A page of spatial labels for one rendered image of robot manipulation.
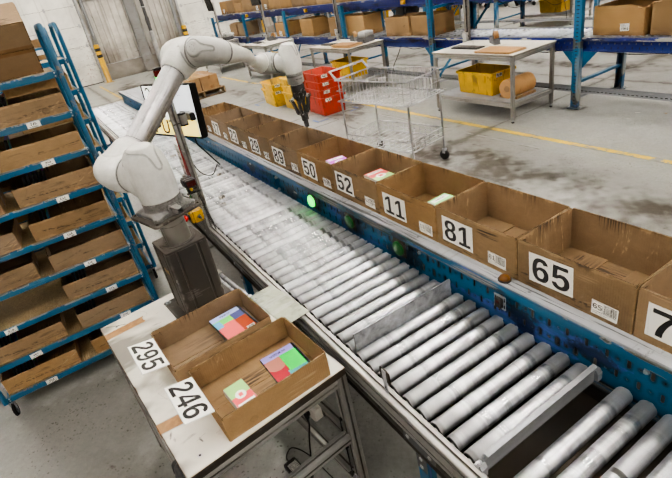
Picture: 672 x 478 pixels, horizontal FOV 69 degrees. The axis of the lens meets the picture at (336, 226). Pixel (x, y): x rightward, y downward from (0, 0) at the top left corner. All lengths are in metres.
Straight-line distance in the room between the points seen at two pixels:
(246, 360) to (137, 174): 0.79
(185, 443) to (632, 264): 1.55
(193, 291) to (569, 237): 1.49
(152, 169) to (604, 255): 1.65
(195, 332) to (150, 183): 0.62
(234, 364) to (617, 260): 1.38
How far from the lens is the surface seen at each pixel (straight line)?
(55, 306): 3.24
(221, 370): 1.83
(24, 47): 2.96
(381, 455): 2.42
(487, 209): 2.20
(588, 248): 1.96
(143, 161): 1.93
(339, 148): 3.04
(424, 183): 2.45
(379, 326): 1.80
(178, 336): 2.07
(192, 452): 1.66
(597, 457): 1.51
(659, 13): 6.15
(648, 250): 1.84
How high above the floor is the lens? 1.93
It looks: 27 degrees down
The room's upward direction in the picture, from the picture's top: 11 degrees counter-clockwise
